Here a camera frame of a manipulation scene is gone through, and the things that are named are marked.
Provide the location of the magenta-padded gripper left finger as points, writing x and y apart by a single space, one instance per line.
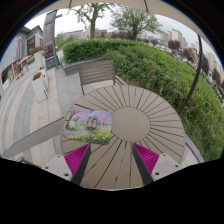
56 166

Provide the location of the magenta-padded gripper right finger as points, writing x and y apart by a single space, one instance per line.
166 166

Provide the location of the flower landscape print mouse pad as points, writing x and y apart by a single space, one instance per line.
103 130

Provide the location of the white planter with orange flowers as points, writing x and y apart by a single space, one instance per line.
39 90

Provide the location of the green hedge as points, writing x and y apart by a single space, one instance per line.
160 76

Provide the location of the black curved umbrella pole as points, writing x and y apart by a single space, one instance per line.
196 76

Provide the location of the brown slatted chair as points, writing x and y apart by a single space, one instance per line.
96 71

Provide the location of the white planter with red flowers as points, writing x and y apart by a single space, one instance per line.
38 60

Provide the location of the grey shop building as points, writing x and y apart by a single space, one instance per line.
16 50

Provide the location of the tall dark sign pillar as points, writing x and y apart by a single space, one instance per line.
49 36

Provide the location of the group of apartment buildings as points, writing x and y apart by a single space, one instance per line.
175 36

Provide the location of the round leafy green tree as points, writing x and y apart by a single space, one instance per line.
135 20

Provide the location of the sparse-leaved tree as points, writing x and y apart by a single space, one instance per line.
92 20

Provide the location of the beige umbrella canopy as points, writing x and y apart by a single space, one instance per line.
153 5

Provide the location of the grey metal chair frame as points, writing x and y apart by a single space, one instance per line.
33 137
194 148

